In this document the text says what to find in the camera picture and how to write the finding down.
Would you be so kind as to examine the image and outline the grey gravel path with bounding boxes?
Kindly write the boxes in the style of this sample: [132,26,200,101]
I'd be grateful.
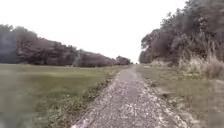
[70,64,190,128]

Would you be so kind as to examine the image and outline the row of trees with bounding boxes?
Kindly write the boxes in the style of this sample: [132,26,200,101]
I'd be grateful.
[138,0,224,66]
[0,23,133,68]

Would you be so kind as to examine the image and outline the grass field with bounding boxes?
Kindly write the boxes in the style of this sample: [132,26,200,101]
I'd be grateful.
[136,63,224,128]
[0,63,129,128]

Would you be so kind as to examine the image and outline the pale dry bushes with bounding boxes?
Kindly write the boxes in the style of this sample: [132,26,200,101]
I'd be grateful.
[149,49,224,80]

